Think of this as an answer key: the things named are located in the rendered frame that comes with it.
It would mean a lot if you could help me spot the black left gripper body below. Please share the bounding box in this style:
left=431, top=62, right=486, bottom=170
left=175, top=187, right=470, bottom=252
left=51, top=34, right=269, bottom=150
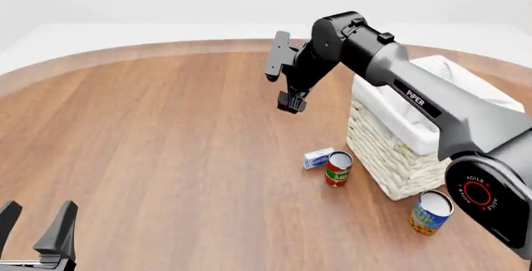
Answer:
left=0, top=253, right=78, bottom=271

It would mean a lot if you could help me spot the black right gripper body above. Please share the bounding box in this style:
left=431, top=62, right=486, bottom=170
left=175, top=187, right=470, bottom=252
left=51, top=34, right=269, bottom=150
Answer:
left=277, top=90, right=309, bottom=115

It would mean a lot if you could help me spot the grey plate on black stalk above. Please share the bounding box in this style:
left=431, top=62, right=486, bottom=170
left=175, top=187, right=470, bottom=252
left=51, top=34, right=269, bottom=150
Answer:
left=264, top=30, right=301, bottom=83

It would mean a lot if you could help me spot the white woven basket with liner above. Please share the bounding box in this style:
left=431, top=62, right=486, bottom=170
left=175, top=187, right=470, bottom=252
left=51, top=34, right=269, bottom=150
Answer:
left=345, top=54, right=526, bottom=202

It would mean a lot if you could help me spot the white and blue cream cheese box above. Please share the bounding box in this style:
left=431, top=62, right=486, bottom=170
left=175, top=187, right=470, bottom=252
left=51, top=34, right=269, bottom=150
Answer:
left=303, top=146, right=337, bottom=171

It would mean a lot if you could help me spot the blue and yellow soup can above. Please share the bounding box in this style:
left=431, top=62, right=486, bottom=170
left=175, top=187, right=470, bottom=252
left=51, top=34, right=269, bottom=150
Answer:
left=408, top=189, right=455, bottom=236

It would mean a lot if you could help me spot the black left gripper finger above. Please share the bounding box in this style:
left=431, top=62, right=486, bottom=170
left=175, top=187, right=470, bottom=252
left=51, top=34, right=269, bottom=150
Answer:
left=0, top=200, right=23, bottom=252
left=32, top=200, right=79, bottom=263

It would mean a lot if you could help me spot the red tomato sauce can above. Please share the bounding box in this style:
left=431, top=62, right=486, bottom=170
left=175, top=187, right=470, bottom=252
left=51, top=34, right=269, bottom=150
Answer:
left=324, top=149, right=354, bottom=189

